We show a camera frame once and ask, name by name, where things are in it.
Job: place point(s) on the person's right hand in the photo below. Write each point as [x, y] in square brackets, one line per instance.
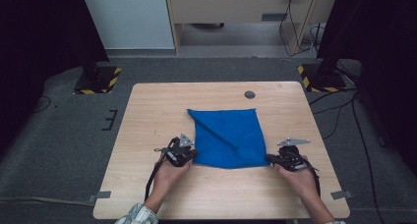
[300, 181]

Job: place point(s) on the dark round object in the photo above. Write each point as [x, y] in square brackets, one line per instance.
[207, 26]

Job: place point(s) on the round grey table grommet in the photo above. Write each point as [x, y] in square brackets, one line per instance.
[250, 94]

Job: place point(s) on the grey tape strip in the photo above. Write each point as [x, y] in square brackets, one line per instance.
[100, 196]
[341, 195]

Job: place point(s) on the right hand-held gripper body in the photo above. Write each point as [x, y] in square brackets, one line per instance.
[290, 156]

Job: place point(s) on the person's left hand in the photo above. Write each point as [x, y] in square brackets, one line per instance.
[168, 178]

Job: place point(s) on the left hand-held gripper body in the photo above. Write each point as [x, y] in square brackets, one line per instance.
[178, 152]

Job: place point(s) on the black curtain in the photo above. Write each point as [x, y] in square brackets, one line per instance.
[39, 47]
[383, 53]

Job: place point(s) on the black striped stand base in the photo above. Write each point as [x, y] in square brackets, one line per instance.
[323, 80]
[98, 81]

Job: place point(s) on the blue cloth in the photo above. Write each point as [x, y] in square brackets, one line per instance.
[229, 139]

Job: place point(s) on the white panel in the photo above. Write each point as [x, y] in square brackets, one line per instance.
[128, 17]

